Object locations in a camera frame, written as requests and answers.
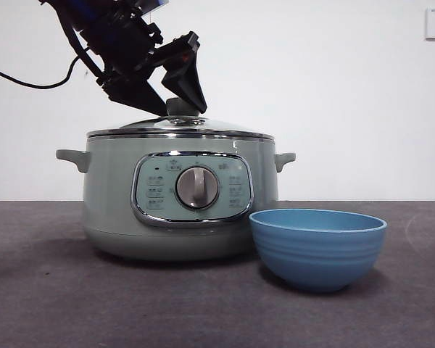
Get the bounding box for glass lid with steel rim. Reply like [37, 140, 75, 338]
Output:
[86, 97, 276, 141]

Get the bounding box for pale green electric steamer pot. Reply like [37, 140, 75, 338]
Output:
[55, 136, 297, 262]

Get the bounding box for blue ribbed bowl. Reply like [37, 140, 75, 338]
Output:
[249, 208, 388, 294]

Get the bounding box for thick black cable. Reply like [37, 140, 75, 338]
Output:
[54, 3, 108, 79]

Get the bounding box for thin black cable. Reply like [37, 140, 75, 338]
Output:
[0, 54, 83, 89]

